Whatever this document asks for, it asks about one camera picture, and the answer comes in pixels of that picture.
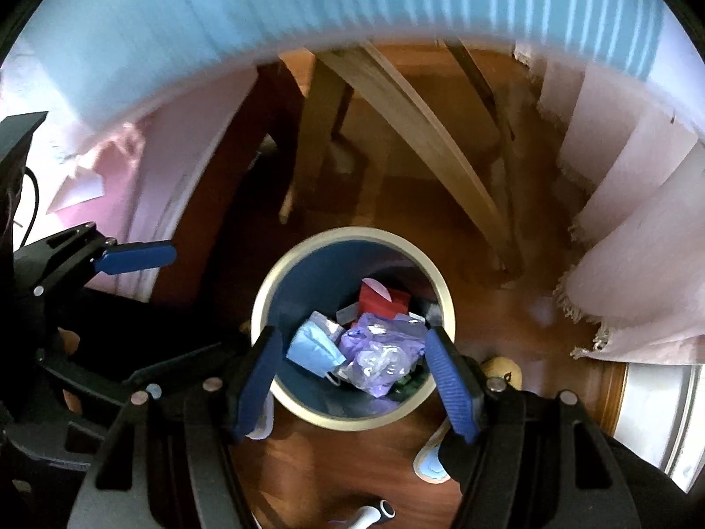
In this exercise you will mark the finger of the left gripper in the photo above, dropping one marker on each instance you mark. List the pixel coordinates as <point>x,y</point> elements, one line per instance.
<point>138,256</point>

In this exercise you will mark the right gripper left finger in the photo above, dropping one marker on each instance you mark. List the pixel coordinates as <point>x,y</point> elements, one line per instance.
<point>262,366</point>

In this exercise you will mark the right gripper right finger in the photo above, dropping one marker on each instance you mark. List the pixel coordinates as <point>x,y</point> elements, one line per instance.
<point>459,384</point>

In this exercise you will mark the light blue face mask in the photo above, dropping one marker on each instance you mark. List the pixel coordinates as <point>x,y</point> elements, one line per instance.
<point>311,349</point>

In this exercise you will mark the purple plastic bag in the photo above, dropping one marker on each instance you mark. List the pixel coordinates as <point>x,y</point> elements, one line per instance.
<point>380,352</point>

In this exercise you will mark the red paper box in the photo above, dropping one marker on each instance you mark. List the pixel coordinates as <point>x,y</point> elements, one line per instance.
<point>375,298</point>

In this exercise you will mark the blue round trash bin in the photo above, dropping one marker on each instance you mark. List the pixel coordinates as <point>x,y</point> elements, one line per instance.
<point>325,273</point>

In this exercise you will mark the yellow plush slipper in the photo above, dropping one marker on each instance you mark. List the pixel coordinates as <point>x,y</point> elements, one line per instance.
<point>504,368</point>

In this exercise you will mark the left blue slipper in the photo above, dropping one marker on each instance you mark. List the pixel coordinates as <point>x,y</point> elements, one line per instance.
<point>265,422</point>

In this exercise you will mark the blue slipper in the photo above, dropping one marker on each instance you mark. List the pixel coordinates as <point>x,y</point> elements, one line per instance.
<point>265,422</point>
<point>427,465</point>

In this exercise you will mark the right blue slipper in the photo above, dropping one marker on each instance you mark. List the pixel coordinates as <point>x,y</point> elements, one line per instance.
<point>427,465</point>

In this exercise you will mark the pink bed skirt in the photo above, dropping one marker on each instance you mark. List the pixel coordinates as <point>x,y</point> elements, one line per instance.
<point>131,176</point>

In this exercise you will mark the blue white striped bed cover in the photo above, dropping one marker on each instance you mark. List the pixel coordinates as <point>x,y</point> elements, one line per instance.
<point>109,57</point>

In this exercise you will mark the white black handle tool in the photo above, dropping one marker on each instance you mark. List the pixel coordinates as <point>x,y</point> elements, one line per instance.
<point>375,512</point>

